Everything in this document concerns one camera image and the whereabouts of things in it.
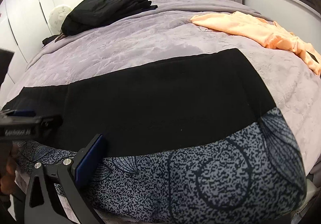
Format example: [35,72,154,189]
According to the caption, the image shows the black pants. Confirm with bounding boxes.
[6,49,276,157]

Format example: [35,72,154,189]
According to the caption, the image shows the left hand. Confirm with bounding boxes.
[1,142,16,195]

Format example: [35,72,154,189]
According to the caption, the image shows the black garment beside bed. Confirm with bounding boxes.
[42,35,59,46]

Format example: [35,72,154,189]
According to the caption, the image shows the brown fuzzy garment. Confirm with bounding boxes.
[55,33,66,42]

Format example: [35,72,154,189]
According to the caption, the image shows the white wardrobe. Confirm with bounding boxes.
[0,0,56,94]

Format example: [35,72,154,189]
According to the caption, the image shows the floral white lamp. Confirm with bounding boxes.
[48,6,72,35]

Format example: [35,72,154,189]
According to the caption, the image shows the black folded clothes pile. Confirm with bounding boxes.
[61,0,158,36]

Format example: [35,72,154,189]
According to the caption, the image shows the lilac bed blanket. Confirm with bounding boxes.
[0,0,321,224]

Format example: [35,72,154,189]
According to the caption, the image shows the blue grey patterned cloth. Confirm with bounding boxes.
[15,106,308,224]

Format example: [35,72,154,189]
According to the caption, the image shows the orange garment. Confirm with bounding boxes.
[190,11,320,76]

